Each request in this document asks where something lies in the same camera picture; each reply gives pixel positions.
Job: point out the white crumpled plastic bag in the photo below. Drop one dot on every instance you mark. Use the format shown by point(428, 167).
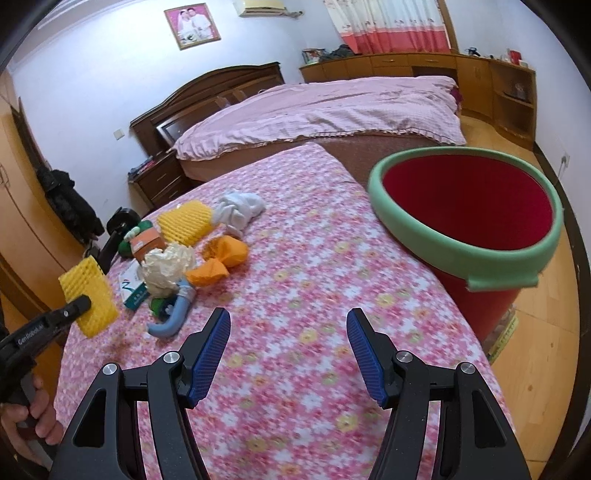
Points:
point(240, 207)

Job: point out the red bucket with green rim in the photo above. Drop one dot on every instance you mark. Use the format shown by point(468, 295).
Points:
point(461, 194)

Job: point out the pink floral tablecloth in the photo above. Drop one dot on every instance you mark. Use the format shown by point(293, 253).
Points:
point(300, 277)

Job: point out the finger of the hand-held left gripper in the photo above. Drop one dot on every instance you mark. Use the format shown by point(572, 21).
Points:
point(69, 314)

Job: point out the white green flat box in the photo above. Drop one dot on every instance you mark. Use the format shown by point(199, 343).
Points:
point(134, 290)

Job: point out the person's left hand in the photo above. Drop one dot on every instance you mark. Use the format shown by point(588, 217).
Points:
point(46, 415)

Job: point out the green clover-shaped toy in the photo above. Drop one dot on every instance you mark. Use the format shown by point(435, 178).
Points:
point(123, 247)

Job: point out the framed wall photo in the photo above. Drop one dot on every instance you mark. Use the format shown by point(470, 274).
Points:
point(191, 25)

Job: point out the small green plastic piece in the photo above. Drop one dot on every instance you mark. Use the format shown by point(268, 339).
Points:
point(159, 305)

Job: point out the orange cardboard box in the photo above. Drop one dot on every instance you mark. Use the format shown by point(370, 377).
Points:
point(147, 242)

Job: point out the orange crumpled wrapper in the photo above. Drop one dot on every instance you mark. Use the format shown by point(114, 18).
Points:
point(231, 249)
point(207, 272)

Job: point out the red blue packet pile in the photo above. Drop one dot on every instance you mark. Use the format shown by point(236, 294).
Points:
point(143, 167)

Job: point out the cream foam fruit net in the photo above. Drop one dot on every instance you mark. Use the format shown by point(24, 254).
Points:
point(166, 267)

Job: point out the white and red curtain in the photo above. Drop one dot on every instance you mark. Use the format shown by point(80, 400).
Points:
point(383, 23)

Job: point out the small standing photo frame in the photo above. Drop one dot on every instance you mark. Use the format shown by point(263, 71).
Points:
point(313, 56)

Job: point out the dark wooden nightstand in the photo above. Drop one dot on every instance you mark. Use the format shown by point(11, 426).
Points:
point(161, 180)

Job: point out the wall air conditioner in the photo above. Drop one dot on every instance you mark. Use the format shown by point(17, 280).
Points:
point(263, 5)

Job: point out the pink checked quilt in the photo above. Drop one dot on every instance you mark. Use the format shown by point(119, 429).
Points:
point(323, 110)

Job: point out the dark wooden bed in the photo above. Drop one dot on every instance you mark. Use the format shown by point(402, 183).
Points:
point(207, 87)

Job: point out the light wooden wardrobe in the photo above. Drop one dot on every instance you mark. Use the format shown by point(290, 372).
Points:
point(18, 184)

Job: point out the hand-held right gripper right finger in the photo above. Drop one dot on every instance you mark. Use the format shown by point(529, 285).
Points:
point(364, 355)

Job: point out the long wooden cabinet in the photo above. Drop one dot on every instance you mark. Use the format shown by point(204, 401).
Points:
point(392, 64)

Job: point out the dark clothes heap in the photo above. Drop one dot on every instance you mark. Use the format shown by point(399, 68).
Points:
point(344, 53)

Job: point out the black suction-cup stand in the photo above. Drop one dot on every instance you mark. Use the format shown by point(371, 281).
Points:
point(121, 220)

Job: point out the blue grey tube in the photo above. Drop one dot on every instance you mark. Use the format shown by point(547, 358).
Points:
point(175, 318)

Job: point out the black hanging jacket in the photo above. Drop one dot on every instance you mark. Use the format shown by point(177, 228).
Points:
point(64, 198)

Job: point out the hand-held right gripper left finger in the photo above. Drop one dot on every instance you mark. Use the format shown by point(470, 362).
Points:
point(212, 355)

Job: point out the small red box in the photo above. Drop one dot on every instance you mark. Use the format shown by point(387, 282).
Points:
point(515, 57)

